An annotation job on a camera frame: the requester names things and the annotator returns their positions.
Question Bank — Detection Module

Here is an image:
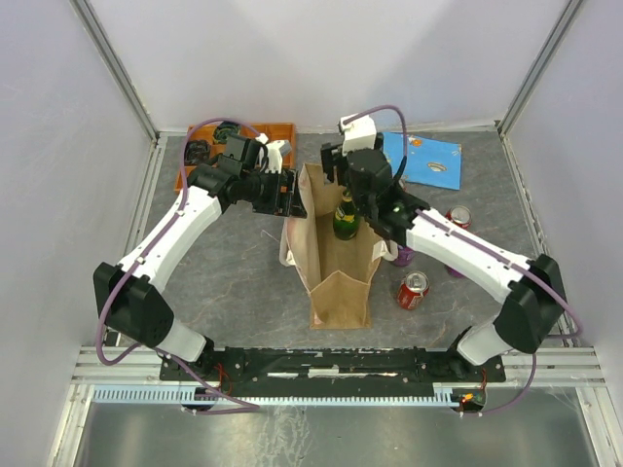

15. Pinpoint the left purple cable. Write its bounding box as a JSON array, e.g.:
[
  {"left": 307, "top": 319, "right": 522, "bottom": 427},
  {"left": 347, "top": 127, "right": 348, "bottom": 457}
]
[{"left": 94, "top": 116, "right": 264, "bottom": 415}]

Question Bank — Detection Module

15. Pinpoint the left aluminium frame post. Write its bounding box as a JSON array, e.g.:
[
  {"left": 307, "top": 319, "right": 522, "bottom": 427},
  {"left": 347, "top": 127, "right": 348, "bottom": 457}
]
[{"left": 69, "top": 0, "right": 159, "bottom": 140}]

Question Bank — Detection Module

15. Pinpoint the green glass bottle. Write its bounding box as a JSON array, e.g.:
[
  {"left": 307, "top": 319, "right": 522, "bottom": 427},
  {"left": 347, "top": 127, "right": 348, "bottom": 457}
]
[{"left": 333, "top": 189, "right": 360, "bottom": 240}]

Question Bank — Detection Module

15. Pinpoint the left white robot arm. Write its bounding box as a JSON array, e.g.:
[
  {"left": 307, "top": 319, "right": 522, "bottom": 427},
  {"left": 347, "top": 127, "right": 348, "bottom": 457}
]
[{"left": 93, "top": 134, "right": 307, "bottom": 379}]

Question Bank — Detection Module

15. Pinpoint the black rolled sock top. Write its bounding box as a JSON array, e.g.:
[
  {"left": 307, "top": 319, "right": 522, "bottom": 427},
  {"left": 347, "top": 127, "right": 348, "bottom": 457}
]
[{"left": 212, "top": 121, "right": 241, "bottom": 145}]

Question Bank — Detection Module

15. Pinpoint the purple soda can left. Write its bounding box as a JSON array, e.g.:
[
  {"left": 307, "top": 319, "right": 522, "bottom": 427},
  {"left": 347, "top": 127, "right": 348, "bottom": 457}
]
[{"left": 392, "top": 246, "right": 415, "bottom": 268}]

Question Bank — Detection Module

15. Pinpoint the red cola can front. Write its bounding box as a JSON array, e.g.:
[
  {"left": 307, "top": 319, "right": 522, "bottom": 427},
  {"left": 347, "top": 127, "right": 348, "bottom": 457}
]
[{"left": 397, "top": 270, "right": 429, "bottom": 310}]

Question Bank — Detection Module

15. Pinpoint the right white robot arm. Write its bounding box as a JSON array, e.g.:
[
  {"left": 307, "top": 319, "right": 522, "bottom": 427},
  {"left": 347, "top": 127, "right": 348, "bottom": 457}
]
[{"left": 320, "top": 144, "right": 568, "bottom": 380}]

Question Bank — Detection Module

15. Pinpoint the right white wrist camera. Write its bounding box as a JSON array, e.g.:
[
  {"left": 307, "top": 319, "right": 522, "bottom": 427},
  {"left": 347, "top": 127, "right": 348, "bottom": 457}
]
[{"left": 339, "top": 115, "right": 377, "bottom": 156}]

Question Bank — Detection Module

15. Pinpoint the aluminium frame post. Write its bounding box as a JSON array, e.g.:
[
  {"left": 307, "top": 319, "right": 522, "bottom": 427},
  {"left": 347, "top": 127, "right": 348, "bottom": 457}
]
[
  {"left": 69, "top": 0, "right": 159, "bottom": 140},
  {"left": 496, "top": 0, "right": 584, "bottom": 137}
]

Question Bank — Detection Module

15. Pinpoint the blue patterned cloth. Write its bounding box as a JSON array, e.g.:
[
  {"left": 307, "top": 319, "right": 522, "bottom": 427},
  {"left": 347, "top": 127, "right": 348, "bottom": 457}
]
[{"left": 402, "top": 135, "right": 461, "bottom": 191}]

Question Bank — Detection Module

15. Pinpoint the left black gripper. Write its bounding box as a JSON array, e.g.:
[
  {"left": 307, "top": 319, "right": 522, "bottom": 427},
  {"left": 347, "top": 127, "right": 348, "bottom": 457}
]
[{"left": 242, "top": 167, "right": 308, "bottom": 219}]

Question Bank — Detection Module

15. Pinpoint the right aluminium frame post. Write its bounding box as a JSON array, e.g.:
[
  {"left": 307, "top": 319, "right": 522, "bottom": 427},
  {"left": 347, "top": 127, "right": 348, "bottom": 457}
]
[{"left": 496, "top": 0, "right": 584, "bottom": 137}]

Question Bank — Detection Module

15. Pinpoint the purple cable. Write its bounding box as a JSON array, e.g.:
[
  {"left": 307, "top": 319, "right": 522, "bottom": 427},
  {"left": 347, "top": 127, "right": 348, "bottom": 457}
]
[
  {"left": 354, "top": 104, "right": 583, "bottom": 415},
  {"left": 94, "top": 116, "right": 264, "bottom": 415}
]

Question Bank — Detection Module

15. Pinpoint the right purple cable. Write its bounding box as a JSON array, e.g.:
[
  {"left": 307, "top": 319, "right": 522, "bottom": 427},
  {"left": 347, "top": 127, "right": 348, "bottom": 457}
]
[{"left": 354, "top": 104, "right": 583, "bottom": 415}]

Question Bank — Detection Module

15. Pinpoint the light blue cable duct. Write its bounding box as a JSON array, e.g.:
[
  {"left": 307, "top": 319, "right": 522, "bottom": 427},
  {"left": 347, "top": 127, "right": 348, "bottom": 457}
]
[{"left": 92, "top": 382, "right": 483, "bottom": 406}]

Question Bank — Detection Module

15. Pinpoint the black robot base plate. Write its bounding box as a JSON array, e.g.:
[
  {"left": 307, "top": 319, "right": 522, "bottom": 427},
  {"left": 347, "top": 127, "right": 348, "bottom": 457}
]
[{"left": 189, "top": 347, "right": 506, "bottom": 399}]

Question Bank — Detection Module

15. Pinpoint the purple Fanta can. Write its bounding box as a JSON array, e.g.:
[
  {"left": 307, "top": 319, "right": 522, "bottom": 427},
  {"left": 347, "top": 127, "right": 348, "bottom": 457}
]
[{"left": 445, "top": 265, "right": 464, "bottom": 278}]

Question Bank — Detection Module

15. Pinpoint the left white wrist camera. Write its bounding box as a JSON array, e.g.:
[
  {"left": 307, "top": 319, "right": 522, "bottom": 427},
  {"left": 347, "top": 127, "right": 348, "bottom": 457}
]
[{"left": 255, "top": 133, "right": 292, "bottom": 173}]

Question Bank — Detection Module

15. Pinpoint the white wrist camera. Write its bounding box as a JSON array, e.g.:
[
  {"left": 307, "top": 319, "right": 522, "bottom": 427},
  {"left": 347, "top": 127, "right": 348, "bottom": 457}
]
[
  {"left": 255, "top": 133, "right": 292, "bottom": 173},
  {"left": 339, "top": 115, "right": 377, "bottom": 156}
]

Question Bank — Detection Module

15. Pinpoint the orange compartment tray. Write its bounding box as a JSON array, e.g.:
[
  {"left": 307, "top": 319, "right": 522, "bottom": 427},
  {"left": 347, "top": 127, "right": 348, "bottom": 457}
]
[{"left": 173, "top": 122, "right": 297, "bottom": 195}]

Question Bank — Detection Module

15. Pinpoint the brown canvas tote bag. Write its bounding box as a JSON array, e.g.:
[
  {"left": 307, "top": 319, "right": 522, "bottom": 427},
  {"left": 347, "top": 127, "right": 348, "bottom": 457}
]
[{"left": 279, "top": 163, "right": 388, "bottom": 330}]

